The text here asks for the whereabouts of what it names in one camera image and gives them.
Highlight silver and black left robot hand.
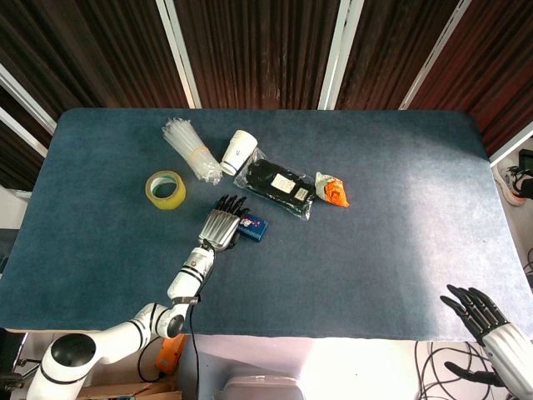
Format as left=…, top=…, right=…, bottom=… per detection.
left=198, top=194, right=251, bottom=253

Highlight orange plastic device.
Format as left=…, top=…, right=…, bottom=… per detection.
left=154, top=332, right=188, bottom=374

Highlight yellow packing tape roll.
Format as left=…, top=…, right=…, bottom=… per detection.
left=144, top=169, right=187, bottom=211

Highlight white and orange sneaker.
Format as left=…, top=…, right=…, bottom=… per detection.
left=495, top=164, right=533, bottom=208

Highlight bundle of clear straws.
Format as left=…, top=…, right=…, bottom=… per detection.
left=161, top=117, right=224, bottom=186

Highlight orange and white snack packet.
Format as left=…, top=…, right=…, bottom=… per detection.
left=314, top=171, right=351, bottom=208

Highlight silver and black right robot hand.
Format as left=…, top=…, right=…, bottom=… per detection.
left=439, top=284, right=533, bottom=400

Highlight tangled black floor cable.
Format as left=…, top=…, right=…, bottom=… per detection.
left=414, top=339, right=501, bottom=400

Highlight white partition frame post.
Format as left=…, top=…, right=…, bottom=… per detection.
left=318, top=0, right=366, bottom=111
left=156, top=0, right=202, bottom=110
left=398, top=0, right=474, bottom=111
left=0, top=62, right=57, bottom=134

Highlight white box with blue edge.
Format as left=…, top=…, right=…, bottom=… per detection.
left=236, top=212, right=269, bottom=243

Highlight brown cardboard box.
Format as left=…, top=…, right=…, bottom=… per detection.
left=77, top=381, right=183, bottom=400

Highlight brown pleated curtain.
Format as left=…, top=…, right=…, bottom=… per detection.
left=0, top=0, right=533, bottom=193

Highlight black gloves in plastic bag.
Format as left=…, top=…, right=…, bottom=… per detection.
left=232, top=147, right=318, bottom=221

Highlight white paper cup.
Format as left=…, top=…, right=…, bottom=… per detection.
left=219, top=129, right=258, bottom=176

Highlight white plastic bin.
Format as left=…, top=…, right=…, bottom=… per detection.
left=220, top=372, right=307, bottom=400

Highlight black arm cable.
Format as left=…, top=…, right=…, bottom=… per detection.
left=187, top=297, right=201, bottom=400

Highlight blue table cloth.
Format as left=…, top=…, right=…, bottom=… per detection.
left=0, top=107, right=533, bottom=341

